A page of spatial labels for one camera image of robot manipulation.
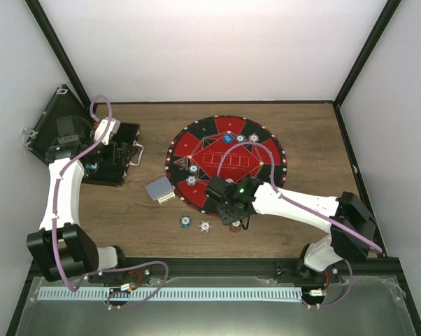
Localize chips inside case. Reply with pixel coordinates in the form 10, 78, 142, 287
84, 163, 99, 174

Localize purple cable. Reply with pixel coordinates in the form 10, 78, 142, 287
217, 141, 383, 309
51, 94, 169, 310

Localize blue small blind button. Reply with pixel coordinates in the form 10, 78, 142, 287
221, 133, 234, 144

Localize black front mounting rail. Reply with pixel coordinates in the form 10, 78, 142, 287
87, 257, 400, 281

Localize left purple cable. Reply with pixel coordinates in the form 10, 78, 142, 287
51, 94, 169, 310

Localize blue orange 10 chip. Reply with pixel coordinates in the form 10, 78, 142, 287
186, 176, 197, 186

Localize blue backed card deck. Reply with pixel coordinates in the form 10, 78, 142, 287
145, 176, 176, 204

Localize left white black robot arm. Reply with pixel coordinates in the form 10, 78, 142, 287
27, 116, 140, 283

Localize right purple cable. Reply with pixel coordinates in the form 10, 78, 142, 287
217, 141, 383, 309

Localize round red black poker mat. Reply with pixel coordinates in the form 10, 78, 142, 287
165, 115, 287, 216

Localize green blue 50 chip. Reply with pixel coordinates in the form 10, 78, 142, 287
189, 164, 199, 174

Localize chrome case handle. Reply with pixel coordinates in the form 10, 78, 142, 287
128, 141, 144, 167

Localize black poker case lid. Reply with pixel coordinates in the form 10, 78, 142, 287
22, 84, 94, 165

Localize green blue chip stack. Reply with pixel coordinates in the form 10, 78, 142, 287
179, 215, 192, 228

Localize light blue slotted rail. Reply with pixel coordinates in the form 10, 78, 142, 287
37, 287, 302, 302

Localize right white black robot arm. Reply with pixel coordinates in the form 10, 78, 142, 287
205, 177, 383, 282

